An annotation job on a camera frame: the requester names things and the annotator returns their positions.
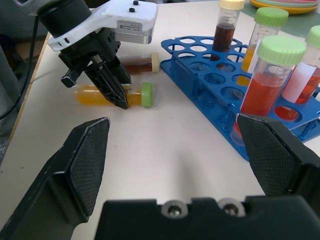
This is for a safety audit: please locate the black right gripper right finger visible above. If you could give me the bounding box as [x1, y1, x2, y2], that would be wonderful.
[236, 113, 320, 201]

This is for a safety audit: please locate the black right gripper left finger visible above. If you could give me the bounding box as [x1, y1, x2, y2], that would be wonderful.
[0, 116, 111, 240]

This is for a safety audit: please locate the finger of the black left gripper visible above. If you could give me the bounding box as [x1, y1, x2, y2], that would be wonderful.
[109, 58, 133, 86]
[84, 58, 130, 110]

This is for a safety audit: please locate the yellow tube with green cap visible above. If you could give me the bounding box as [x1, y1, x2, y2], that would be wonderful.
[73, 81, 154, 109]
[236, 6, 290, 87]

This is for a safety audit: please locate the blue test tube rack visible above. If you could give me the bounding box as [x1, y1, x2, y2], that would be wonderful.
[159, 36, 320, 162]

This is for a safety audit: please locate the brown tube with cream cap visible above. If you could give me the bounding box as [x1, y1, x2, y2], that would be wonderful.
[209, 0, 246, 62]
[119, 52, 161, 75]

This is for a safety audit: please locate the red tube with green cap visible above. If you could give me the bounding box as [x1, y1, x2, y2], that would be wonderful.
[274, 24, 320, 123]
[229, 35, 307, 147]

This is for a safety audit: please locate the grey textured panel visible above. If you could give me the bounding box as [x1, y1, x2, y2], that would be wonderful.
[0, 44, 29, 166]

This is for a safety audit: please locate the dark green mat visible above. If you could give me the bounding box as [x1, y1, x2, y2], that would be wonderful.
[243, 0, 320, 43]

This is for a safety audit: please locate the stack of coloured plates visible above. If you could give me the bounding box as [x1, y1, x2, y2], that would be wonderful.
[249, 0, 318, 16]

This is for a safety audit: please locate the light green plate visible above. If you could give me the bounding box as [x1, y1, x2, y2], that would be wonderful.
[257, 0, 320, 9]

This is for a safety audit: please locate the pink plate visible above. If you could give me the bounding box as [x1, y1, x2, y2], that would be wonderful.
[272, 0, 320, 4]

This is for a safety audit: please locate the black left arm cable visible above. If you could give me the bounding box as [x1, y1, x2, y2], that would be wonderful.
[0, 14, 41, 121]

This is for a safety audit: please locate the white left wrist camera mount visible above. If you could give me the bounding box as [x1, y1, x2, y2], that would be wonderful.
[47, 0, 160, 52]

